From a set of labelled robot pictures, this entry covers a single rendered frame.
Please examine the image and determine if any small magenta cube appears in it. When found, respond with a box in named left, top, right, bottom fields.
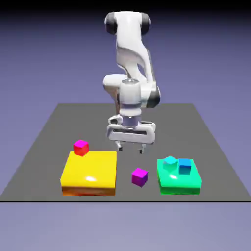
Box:
left=131, top=167, right=149, bottom=188

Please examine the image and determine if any small blue cube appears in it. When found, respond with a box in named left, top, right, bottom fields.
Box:
left=178, top=158, right=192, bottom=176

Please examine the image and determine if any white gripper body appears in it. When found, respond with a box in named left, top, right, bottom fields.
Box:
left=105, top=121, right=157, bottom=145

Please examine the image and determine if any small red cube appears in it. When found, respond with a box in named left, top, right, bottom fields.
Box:
left=73, top=139, right=90, bottom=157

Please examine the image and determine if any large yellow box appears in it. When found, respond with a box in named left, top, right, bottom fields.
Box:
left=60, top=150, right=118, bottom=197

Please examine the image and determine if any small cyan cube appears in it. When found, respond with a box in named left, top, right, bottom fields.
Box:
left=162, top=155, right=178, bottom=174

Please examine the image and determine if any large green box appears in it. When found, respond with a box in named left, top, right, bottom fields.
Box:
left=156, top=158, right=202, bottom=196

